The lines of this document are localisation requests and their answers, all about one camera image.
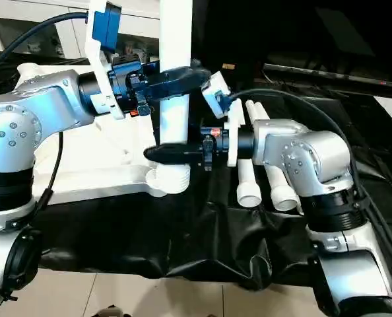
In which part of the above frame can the white glass-door cabinet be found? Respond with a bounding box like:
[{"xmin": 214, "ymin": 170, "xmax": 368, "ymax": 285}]
[{"xmin": 0, "ymin": 0, "xmax": 162, "ymax": 60}]

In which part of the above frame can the white plastic table top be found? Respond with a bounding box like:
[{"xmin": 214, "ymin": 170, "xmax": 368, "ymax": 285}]
[{"xmin": 16, "ymin": 62, "xmax": 192, "ymax": 205}]

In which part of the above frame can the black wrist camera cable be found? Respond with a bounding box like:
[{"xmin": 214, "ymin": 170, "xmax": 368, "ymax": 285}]
[
  {"xmin": 0, "ymin": 11, "xmax": 90, "ymax": 212},
  {"xmin": 228, "ymin": 87, "xmax": 392, "ymax": 317}
]

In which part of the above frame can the white plastic table leg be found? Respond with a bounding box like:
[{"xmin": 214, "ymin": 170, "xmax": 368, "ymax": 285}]
[
  {"xmin": 253, "ymin": 100, "xmax": 300, "ymax": 213},
  {"xmin": 237, "ymin": 100, "xmax": 262, "ymax": 208},
  {"xmin": 154, "ymin": 0, "xmax": 194, "ymax": 195}
]

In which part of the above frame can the black left wrist camera cable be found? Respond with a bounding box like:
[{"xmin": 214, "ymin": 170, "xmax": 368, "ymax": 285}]
[{"xmin": 0, "ymin": 11, "xmax": 90, "ymax": 212}]

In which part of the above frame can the black case with gold label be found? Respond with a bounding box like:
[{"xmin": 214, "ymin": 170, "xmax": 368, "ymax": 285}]
[{"xmin": 195, "ymin": 0, "xmax": 266, "ymax": 80}]

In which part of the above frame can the dark metal rod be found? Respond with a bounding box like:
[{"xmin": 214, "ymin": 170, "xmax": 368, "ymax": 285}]
[{"xmin": 263, "ymin": 62, "xmax": 392, "ymax": 90}]

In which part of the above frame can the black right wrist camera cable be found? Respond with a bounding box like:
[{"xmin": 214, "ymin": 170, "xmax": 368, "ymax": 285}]
[{"xmin": 228, "ymin": 87, "xmax": 392, "ymax": 317}]

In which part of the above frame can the black work mat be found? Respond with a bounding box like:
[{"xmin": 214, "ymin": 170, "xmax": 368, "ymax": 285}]
[{"xmin": 0, "ymin": 49, "xmax": 392, "ymax": 291}]

